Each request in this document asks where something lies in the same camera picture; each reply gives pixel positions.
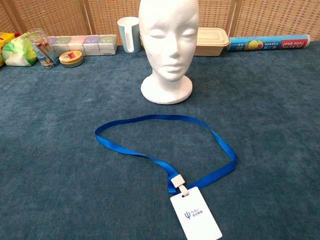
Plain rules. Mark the teal table cloth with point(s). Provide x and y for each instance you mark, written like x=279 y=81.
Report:
x=75 y=175

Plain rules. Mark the rattan folding screen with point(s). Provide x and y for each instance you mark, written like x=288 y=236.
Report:
x=62 y=15

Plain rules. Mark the blue plastic wrap roll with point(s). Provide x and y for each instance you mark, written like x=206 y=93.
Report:
x=270 y=43

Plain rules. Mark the yellow snack box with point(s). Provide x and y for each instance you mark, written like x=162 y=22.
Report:
x=6 y=38

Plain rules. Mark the clear jar with sticks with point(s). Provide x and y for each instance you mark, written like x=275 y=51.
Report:
x=42 y=47

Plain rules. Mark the beige lidded lunch box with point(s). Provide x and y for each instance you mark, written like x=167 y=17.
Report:
x=212 y=42

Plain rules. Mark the pastel tissue multipack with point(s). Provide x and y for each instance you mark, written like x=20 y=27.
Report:
x=92 y=45

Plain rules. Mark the white foam mannequin head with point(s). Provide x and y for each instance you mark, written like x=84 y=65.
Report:
x=170 y=37

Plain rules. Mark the white plastic ID badge card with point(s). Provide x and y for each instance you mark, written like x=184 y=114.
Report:
x=195 y=215

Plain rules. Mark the white measuring cup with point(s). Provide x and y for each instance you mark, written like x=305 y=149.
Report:
x=128 y=35

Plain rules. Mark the round tin red label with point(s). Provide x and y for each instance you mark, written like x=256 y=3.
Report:
x=71 y=58

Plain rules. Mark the green white plastic bag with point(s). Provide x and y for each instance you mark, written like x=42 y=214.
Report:
x=18 y=50

